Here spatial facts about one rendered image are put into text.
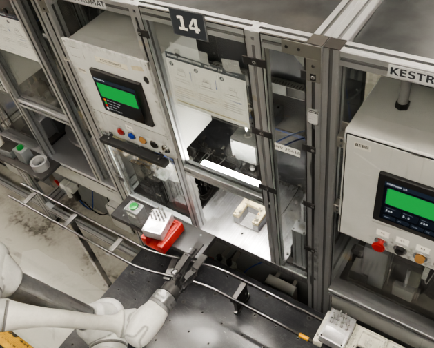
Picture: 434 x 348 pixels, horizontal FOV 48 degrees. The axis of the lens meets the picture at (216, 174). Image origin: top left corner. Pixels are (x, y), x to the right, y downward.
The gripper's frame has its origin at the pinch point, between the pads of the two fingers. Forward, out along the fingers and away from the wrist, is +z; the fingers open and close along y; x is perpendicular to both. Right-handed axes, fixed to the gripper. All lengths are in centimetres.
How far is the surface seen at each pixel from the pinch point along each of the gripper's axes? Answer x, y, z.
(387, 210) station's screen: -63, 44, 18
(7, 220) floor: 209, -112, 4
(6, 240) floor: 194, -112, -9
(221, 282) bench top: 4.8, -44.4, 12.0
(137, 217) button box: 43.4, -12.4, 8.1
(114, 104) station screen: 42, 47, 18
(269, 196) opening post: -20.5, 22.1, 22.6
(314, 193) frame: -39, 35, 21
